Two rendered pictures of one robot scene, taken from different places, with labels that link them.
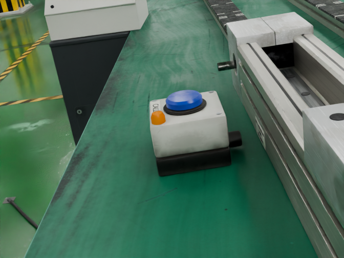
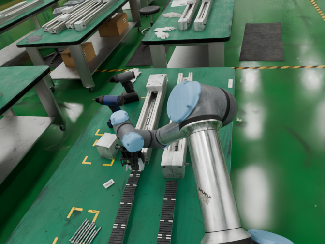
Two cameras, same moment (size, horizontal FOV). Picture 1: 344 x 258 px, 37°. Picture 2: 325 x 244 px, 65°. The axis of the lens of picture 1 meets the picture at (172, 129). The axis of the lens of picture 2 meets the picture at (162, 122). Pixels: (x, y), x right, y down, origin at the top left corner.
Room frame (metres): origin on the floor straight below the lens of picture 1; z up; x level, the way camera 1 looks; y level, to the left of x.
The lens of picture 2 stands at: (1.51, 0.03, 1.76)
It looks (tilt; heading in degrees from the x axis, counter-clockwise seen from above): 38 degrees down; 194
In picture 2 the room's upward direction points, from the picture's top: 10 degrees counter-clockwise
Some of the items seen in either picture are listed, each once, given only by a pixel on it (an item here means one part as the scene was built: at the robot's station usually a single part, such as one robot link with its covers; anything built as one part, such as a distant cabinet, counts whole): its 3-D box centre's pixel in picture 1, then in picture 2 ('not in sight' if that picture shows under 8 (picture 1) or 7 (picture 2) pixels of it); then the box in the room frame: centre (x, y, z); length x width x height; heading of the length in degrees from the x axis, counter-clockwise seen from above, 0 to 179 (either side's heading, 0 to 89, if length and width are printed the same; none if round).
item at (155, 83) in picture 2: not in sight; (156, 83); (-0.01, -0.33, 0.87); 0.16 x 0.11 x 0.07; 179
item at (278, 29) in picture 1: (261, 58); (176, 164); (0.68, -0.14, 0.83); 0.12 x 0.09 x 0.10; 89
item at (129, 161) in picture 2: not in sight; (129, 152); (0.71, -0.34, 0.94); 0.09 x 0.08 x 0.12; 179
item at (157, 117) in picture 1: (157, 116); not in sight; (0.49, 0.01, 0.85); 0.02 x 0.02 x 0.01
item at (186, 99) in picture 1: (184, 103); not in sight; (0.52, -0.02, 0.84); 0.04 x 0.04 x 0.02
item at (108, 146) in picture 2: not in sight; (111, 146); (0.55, -0.51, 0.83); 0.11 x 0.10 x 0.10; 74
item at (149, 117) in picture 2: not in sight; (151, 111); (0.24, -0.33, 0.82); 0.80 x 0.10 x 0.09; 179
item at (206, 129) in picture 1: (196, 129); not in sight; (0.52, -0.03, 0.81); 0.10 x 0.08 x 0.06; 89
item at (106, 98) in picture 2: not in sight; (110, 111); (0.31, -0.57, 0.89); 0.20 x 0.08 x 0.22; 81
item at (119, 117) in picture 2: not in sight; (122, 125); (0.70, -0.34, 1.10); 0.09 x 0.08 x 0.11; 35
